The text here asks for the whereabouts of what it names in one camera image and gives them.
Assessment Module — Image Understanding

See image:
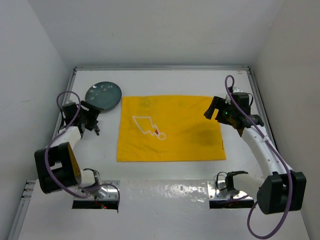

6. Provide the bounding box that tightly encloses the blue ceramic plate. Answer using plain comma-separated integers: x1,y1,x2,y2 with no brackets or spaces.
85,81,122,113

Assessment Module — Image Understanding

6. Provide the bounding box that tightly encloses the yellow cloth placemat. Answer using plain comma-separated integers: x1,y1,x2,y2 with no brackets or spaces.
116,95,226,162

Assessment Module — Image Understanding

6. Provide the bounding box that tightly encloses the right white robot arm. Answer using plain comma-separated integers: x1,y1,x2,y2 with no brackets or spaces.
204,92,307,215

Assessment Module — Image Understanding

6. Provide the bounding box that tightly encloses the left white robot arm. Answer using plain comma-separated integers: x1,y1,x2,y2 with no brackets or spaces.
34,100,101,194

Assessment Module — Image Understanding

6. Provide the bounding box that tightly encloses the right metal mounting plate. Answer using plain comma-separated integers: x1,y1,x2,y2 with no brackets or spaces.
207,180,253,202

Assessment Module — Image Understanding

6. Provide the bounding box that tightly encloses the metal mounting plate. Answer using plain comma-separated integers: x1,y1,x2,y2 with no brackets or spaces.
85,180,120,201
207,180,253,202

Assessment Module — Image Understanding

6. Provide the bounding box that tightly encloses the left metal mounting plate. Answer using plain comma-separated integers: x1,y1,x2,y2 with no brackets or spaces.
85,180,120,201

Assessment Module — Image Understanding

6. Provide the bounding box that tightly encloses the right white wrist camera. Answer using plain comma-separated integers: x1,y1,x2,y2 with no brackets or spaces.
225,87,243,105

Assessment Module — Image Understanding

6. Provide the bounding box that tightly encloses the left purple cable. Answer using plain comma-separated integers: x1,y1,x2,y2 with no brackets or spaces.
44,90,121,205

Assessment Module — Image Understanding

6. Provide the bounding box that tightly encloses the aluminium table frame rail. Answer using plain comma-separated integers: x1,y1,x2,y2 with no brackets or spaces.
74,65,251,72

